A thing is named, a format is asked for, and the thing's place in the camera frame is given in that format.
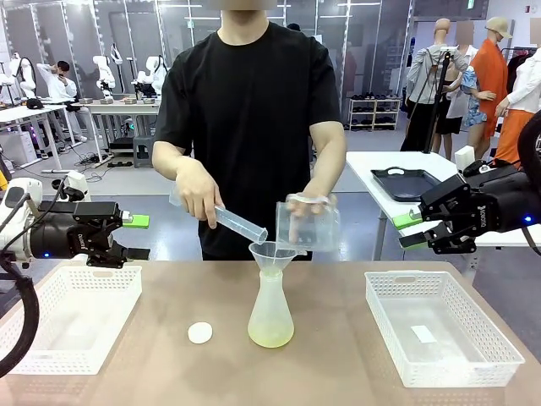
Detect clear graduated cylinder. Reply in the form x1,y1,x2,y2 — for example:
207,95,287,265
168,185,269,245

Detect white table with robots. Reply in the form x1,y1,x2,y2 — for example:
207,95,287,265
71,98,162,164

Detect person's right hand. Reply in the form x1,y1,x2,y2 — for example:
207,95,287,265
174,162,226,230

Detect translucent plastic conical flask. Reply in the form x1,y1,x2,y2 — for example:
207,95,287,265
247,270,295,349

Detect yellow object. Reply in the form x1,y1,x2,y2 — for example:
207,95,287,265
0,145,12,192

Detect black plastic tray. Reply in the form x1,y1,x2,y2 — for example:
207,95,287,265
370,167,443,203

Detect white label sticker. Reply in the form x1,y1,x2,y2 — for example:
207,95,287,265
409,325,439,344

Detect person in black t-shirt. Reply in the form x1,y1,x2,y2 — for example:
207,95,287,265
152,0,348,261

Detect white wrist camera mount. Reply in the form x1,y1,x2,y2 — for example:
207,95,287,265
63,170,91,204
455,145,494,178

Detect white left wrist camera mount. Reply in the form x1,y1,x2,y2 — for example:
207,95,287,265
63,170,91,204

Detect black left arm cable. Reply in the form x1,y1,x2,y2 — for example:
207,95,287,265
0,248,41,374

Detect white round flask cap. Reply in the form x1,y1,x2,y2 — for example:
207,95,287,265
187,321,214,344

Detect person's right forearm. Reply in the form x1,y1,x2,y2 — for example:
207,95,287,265
152,140,198,181

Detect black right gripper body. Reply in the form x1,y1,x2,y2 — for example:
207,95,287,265
464,168,532,239

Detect mannequin in orange coat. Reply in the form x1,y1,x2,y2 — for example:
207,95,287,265
459,16,515,162

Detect clear plastic beaker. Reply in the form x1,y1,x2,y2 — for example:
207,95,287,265
274,193,342,255

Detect long white table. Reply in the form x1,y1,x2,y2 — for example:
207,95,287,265
0,102,79,175

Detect person's left hand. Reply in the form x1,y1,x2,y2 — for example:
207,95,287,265
287,193,339,246

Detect background person in white shirt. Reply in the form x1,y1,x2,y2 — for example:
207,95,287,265
36,59,90,143

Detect black camera tripod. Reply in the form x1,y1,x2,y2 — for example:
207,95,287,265
424,46,453,155

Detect person's left forearm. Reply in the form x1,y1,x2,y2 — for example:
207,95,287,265
301,122,348,200

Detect grey step stool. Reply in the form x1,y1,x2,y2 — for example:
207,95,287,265
132,135,159,169

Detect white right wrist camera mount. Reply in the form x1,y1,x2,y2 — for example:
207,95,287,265
455,145,494,178

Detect shoe rack with shoes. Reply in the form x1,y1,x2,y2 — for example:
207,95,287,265
347,96,403,133

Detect small mannequin blue floral dress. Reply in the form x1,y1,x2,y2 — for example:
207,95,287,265
460,67,497,129

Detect translucent plastic funnel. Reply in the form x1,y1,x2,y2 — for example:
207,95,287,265
248,240,309,277

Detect white perforated plastic basket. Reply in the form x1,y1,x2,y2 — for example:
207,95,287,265
0,265,144,376
363,270,527,390

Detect figure white top black skirt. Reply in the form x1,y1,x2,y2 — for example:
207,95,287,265
434,20,481,160

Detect mannequin in grey shirt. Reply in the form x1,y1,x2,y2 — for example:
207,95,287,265
400,17,472,154

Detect mannequin white blouse orange trousers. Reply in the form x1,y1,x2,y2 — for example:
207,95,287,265
493,52,541,167

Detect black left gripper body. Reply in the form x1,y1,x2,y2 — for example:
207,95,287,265
31,201,124,260

